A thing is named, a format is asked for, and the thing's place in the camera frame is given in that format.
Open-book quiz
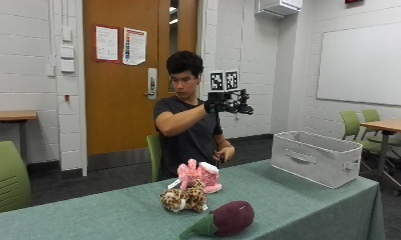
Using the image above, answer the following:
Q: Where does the pink plush toy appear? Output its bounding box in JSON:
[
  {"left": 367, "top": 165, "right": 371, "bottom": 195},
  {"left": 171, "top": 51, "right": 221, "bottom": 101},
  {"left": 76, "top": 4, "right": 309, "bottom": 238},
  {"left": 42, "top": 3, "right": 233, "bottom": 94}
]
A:
[{"left": 175, "top": 158, "right": 223, "bottom": 195}]

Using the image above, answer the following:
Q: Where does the white marker cube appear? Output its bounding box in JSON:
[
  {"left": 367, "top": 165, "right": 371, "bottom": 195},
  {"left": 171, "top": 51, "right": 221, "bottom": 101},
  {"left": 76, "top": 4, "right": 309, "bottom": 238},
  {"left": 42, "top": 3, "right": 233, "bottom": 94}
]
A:
[{"left": 207, "top": 69, "right": 241, "bottom": 92}]

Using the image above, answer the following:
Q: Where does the the person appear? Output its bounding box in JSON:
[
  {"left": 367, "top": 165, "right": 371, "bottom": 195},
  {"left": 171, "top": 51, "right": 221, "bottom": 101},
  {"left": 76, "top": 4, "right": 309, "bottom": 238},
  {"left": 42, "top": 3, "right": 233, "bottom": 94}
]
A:
[{"left": 152, "top": 50, "right": 254, "bottom": 181}]

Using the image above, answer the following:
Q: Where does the leopard spotted plush toy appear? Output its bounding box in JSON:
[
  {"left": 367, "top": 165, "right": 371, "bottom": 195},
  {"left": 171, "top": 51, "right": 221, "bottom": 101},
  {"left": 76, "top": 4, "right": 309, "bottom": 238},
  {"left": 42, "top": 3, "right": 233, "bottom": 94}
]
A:
[{"left": 158, "top": 179, "right": 209, "bottom": 214}]

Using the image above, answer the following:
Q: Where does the purple eggplant plush toy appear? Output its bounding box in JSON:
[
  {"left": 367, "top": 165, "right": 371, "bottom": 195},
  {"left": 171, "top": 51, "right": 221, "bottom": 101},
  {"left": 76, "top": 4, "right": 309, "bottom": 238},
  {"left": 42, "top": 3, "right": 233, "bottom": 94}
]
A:
[{"left": 178, "top": 200, "right": 255, "bottom": 240}]

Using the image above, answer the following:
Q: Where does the white fabric storage bin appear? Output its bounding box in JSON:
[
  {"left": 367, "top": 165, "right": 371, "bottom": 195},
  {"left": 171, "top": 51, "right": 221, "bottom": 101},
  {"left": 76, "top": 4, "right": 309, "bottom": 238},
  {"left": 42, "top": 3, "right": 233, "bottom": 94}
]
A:
[{"left": 269, "top": 130, "right": 365, "bottom": 190}]

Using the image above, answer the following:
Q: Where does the narrow door window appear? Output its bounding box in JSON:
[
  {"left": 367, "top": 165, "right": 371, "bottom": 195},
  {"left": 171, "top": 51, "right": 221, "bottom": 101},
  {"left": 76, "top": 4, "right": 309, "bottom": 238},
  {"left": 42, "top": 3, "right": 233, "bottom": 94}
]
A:
[{"left": 167, "top": 0, "right": 179, "bottom": 94}]

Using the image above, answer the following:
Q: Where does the brown wooden door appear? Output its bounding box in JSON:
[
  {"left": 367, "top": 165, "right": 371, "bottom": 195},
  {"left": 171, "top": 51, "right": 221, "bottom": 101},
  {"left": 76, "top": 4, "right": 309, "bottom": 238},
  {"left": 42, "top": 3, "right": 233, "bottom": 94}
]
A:
[{"left": 81, "top": 0, "right": 199, "bottom": 172}]

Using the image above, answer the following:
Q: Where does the white paper with coloured print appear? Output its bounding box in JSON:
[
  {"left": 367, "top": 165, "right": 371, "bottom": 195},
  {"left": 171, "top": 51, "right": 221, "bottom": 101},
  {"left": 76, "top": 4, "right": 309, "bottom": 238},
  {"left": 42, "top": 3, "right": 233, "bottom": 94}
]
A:
[{"left": 121, "top": 27, "right": 148, "bottom": 67}]

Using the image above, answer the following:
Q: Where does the green tablecloth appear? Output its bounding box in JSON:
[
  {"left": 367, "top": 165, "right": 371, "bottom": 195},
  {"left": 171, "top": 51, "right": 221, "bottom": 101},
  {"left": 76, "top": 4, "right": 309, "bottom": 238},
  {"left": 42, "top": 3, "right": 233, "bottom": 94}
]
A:
[{"left": 0, "top": 159, "right": 387, "bottom": 240}]

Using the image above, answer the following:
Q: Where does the wooden table with grey legs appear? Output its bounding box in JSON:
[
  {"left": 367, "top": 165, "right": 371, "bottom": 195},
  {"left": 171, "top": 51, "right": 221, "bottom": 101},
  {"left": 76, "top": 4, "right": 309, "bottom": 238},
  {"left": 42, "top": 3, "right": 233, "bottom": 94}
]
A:
[{"left": 358, "top": 117, "right": 401, "bottom": 197}]

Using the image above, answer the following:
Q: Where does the white paper with red border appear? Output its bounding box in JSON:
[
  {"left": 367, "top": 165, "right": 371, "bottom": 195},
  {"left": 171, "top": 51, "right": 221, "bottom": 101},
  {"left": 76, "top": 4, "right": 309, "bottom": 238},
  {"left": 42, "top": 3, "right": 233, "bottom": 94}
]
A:
[{"left": 93, "top": 25, "right": 121, "bottom": 64}]

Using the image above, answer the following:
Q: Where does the wooden side table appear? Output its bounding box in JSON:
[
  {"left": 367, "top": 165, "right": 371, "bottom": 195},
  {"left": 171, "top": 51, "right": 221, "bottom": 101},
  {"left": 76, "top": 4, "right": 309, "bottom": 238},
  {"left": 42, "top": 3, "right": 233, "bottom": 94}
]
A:
[{"left": 0, "top": 110, "right": 40, "bottom": 165}]

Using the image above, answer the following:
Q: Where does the green chair with slotted back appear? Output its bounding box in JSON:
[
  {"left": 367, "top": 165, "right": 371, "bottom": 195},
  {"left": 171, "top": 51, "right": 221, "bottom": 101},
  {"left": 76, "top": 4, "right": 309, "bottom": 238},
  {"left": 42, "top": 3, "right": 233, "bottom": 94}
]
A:
[{"left": 0, "top": 140, "right": 33, "bottom": 216}]

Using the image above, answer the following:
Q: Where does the black glove cable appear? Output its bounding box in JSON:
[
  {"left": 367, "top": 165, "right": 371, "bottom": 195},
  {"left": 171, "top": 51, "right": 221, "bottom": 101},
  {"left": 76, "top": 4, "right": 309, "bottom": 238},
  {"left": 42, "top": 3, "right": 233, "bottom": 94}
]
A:
[{"left": 213, "top": 111, "right": 222, "bottom": 168}]

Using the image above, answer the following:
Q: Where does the silver door handle plate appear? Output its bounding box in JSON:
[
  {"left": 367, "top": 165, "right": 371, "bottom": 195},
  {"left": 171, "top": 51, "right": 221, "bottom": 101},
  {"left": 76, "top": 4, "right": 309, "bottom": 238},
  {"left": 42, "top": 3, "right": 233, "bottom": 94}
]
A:
[{"left": 142, "top": 67, "right": 158, "bottom": 101}]

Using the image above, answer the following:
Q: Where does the white wall-mounted unit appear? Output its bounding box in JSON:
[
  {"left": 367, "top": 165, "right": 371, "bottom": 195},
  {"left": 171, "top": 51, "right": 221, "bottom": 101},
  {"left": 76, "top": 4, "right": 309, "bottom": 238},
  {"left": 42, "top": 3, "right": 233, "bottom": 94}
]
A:
[{"left": 253, "top": 0, "right": 303, "bottom": 19}]

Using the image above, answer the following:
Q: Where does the white wall board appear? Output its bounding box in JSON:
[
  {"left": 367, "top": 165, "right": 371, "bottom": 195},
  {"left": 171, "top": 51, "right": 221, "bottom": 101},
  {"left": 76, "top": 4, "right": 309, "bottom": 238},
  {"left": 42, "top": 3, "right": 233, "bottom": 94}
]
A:
[{"left": 314, "top": 20, "right": 401, "bottom": 108}]

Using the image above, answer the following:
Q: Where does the white wall conduit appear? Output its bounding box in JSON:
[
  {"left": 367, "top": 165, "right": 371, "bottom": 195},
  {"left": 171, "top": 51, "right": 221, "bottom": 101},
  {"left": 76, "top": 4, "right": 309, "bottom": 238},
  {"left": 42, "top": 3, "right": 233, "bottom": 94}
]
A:
[{"left": 48, "top": 0, "right": 61, "bottom": 78}]

